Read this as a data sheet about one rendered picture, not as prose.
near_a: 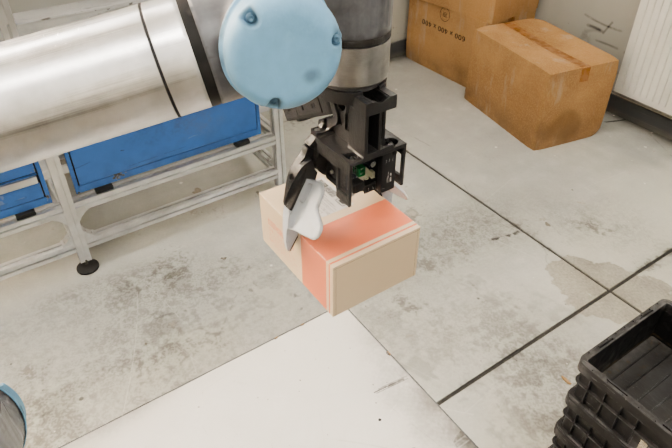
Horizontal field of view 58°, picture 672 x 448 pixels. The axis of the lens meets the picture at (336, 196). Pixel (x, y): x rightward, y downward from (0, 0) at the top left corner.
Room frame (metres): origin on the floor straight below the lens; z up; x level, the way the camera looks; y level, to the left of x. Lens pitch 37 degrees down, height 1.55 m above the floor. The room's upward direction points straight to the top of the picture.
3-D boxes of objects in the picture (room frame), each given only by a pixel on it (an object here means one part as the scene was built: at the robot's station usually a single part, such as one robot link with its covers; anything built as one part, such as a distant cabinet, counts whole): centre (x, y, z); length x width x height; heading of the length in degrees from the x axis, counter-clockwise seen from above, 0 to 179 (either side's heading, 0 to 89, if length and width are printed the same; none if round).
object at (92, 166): (1.87, 0.59, 0.60); 0.72 x 0.03 x 0.56; 124
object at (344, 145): (0.53, -0.02, 1.24); 0.09 x 0.08 x 0.12; 34
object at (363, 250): (0.56, 0.00, 1.08); 0.16 x 0.12 x 0.07; 34
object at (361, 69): (0.54, -0.02, 1.32); 0.08 x 0.08 x 0.05
